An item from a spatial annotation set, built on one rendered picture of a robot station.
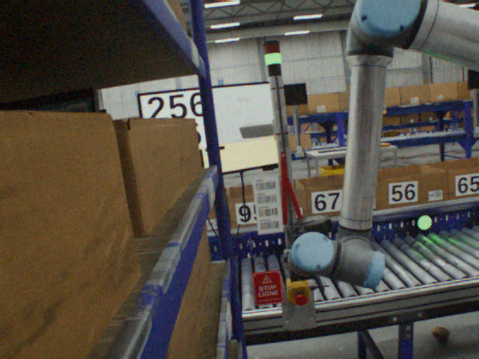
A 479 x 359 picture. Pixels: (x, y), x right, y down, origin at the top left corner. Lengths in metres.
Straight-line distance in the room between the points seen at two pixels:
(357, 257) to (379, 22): 0.50
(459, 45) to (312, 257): 0.54
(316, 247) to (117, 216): 0.65
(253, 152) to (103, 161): 1.05
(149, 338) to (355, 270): 0.70
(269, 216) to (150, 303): 0.99
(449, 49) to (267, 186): 0.66
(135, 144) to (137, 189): 0.04
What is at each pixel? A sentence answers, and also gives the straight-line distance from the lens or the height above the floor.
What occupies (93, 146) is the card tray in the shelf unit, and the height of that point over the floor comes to 1.42.
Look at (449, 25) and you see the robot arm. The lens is 0.80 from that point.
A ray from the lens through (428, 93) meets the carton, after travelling 7.16.
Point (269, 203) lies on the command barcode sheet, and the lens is 1.15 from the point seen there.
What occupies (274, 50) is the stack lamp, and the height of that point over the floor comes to 1.63.
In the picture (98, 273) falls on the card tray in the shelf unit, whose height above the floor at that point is 1.37.
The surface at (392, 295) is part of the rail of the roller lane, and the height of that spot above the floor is 0.74.
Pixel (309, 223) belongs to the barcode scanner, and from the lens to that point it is 1.13.
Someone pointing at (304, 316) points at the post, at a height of 0.72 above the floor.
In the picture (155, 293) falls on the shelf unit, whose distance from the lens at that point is 0.19.
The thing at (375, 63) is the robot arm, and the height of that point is 1.53.
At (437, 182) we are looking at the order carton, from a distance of 2.03.
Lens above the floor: 1.43
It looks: 10 degrees down
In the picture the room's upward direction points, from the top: 7 degrees counter-clockwise
